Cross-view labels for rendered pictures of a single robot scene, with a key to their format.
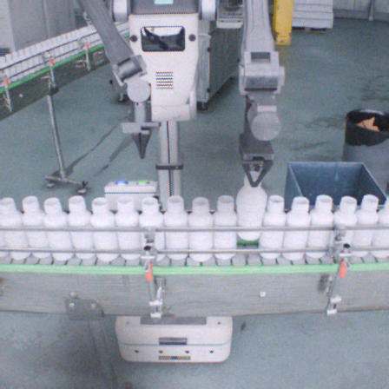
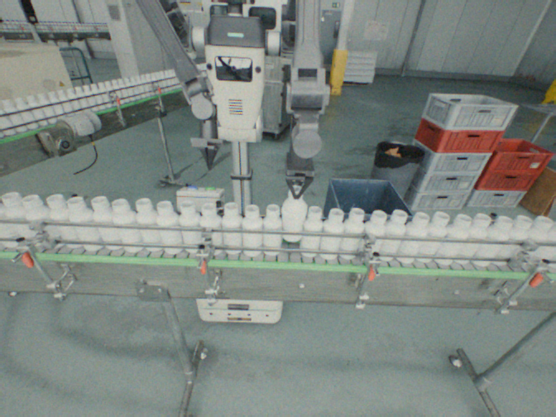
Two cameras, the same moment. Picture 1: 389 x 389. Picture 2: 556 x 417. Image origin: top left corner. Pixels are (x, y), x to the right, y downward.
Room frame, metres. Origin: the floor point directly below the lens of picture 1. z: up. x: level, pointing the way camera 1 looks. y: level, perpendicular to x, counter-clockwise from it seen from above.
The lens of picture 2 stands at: (0.21, -0.06, 1.58)
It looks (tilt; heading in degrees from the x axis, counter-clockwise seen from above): 35 degrees down; 359
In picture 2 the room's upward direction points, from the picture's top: 4 degrees clockwise
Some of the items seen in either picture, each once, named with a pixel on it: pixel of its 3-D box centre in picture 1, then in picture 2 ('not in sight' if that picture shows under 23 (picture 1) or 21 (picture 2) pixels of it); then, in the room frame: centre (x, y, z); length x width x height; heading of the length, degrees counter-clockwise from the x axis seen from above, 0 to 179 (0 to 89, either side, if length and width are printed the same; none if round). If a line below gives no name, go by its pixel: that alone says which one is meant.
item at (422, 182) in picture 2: not in sight; (438, 174); (2.76, -1.81, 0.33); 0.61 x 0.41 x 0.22; 97
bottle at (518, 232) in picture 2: not in sight; (508, 240); (0.80, -0.77, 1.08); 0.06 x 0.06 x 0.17
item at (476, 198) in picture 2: not in sight; (484, 189); (2.86, -2.51, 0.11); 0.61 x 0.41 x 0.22; 93
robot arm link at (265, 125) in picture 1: (263, 100); (307, 119); (0.75, -0.12, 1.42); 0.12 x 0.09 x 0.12; 1
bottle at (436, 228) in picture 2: not in sight; (430, 237); (0.80, -0.53, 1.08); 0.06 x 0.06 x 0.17
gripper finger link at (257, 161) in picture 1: (254, 166); (297, 181); (0.79, -0.12, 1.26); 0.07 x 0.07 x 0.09; 0
